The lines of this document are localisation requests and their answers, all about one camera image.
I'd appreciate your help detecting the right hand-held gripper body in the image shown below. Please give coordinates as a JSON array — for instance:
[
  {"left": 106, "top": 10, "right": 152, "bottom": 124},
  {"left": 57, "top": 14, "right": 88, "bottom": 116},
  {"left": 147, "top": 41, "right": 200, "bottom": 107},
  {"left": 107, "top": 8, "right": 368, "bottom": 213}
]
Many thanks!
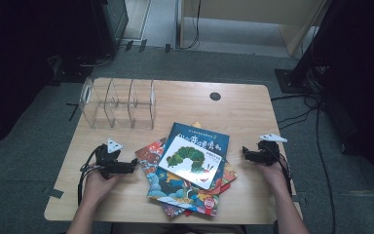
[{"left": 255, "top": 133, "right": 288, "bottom": 167}]

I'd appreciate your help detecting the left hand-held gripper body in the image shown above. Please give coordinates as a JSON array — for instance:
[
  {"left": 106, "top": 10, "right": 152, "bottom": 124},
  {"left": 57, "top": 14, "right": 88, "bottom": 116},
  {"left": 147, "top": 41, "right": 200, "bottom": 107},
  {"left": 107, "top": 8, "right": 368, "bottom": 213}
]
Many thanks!
[{"left": 92, "top": 137, "right": 131, "bottom": 180}]

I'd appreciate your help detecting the colourful cloud picture book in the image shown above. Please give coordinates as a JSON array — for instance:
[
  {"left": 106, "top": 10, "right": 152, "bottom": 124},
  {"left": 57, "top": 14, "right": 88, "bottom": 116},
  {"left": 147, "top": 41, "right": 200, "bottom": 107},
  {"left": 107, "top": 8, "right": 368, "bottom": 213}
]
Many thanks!
[{"left": 134, "top": 137, "right": 221, "bottom": 217}]

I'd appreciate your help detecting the dark blue picture book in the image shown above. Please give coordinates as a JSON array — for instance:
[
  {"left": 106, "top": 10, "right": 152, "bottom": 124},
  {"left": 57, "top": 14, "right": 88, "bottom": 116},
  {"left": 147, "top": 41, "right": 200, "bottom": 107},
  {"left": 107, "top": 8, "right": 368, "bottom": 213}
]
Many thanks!
[{"left": 161, "top": 121, "right": 231, "bottom": 193}]

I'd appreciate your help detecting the clear acrylic book rack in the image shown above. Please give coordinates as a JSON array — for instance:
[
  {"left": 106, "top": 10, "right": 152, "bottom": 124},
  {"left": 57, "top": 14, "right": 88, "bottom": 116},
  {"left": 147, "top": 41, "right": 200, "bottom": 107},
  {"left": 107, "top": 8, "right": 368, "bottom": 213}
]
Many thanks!
[{"left": 79, "top": 76, "right": 157, "bottom": 131}]

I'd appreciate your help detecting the white caterpillar picture book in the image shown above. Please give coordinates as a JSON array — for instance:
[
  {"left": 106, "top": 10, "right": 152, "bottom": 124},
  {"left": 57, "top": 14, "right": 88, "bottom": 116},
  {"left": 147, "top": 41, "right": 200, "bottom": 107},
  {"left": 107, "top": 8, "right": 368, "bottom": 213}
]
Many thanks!
[{"left": 158, "top": 135, "right": 226, "bottom": 191}]

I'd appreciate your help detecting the person's right hand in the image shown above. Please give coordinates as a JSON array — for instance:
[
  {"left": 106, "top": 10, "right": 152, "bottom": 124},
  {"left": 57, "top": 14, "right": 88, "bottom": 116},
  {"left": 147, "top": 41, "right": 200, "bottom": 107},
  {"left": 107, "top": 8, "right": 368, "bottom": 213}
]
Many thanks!
[{"left": 255, "top": 161, "right": 288, "bottom": 194}]

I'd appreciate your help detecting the person's left hand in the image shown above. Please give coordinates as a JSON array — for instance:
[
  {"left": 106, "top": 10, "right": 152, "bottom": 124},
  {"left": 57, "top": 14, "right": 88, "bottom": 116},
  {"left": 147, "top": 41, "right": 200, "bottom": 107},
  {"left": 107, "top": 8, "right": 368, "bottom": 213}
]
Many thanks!
[{"left": 82, "top": 171, "right": 122, "bottom": 208}]

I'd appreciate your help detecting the black floor tape strip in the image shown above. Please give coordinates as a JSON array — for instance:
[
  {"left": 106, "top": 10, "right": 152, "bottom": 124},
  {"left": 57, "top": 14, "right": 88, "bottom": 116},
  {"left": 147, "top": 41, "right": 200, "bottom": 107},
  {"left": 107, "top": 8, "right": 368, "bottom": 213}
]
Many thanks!
[{"left": 41, "top": 186, "right": 65, "bottom": 200}]

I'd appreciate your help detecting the black metal stand base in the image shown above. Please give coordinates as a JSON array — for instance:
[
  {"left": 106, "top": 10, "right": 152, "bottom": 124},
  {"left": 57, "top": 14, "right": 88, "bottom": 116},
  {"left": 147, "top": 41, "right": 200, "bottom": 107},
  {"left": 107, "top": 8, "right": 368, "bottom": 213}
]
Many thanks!
[{"left": 274, "top": 67, "right": 326, "bottom": 96}]

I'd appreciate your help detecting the dark equipment cabinet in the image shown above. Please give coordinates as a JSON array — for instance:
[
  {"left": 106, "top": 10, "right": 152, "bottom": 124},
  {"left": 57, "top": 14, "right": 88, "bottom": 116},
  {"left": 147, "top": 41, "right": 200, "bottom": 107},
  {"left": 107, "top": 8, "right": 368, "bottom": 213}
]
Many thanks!
[{"left": 90, "top": 0, "right": 130, "bottom": 57}]

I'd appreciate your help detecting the light wooden cabinet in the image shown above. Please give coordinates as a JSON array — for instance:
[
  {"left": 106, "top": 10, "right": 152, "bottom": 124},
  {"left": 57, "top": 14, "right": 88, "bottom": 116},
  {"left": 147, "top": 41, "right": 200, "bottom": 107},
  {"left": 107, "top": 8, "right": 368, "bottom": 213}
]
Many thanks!
[{"left": 175, "top": 0, "right": 333, "bottom": 59}]

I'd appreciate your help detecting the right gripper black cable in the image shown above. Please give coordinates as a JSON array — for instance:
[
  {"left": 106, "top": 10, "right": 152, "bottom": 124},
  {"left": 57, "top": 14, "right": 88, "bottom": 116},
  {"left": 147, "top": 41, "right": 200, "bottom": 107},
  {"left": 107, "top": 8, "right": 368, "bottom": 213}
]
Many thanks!
[{"left": 277, "top": 151, "right": 296, "bottom": 197}]

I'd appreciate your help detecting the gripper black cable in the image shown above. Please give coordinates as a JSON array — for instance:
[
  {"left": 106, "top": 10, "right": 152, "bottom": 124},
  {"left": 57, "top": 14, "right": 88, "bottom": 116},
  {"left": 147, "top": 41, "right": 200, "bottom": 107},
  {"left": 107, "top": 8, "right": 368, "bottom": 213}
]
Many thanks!
[
  {"left": 76, "top": 146, "right": 104, "bottom": 207},
  {"left": 277, "top": 151, "right": 296, "bottom": 197}
]

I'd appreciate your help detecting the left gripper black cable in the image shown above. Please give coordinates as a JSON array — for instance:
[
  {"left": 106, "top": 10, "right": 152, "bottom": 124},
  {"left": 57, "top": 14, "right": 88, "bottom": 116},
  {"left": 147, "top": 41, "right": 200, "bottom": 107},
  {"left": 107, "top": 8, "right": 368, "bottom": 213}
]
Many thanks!
[{"left": 76, "top": 146, "right": 104, "bottom": 207}]

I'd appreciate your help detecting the black floor cable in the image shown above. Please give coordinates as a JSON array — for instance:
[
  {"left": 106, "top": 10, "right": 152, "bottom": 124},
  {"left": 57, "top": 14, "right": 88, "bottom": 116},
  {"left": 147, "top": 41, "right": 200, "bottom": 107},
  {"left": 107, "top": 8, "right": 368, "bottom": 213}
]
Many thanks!
[{"left": 270, "top": 92, "right": 338, "bottom": 234}]

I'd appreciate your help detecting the black hanging cable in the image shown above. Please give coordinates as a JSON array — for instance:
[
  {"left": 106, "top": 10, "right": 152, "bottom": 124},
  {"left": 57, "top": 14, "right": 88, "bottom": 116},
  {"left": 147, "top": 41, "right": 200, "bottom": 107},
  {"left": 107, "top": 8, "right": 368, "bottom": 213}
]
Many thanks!
[{"left": 178, "top": 0, "right": 203, "bottom": 51}]

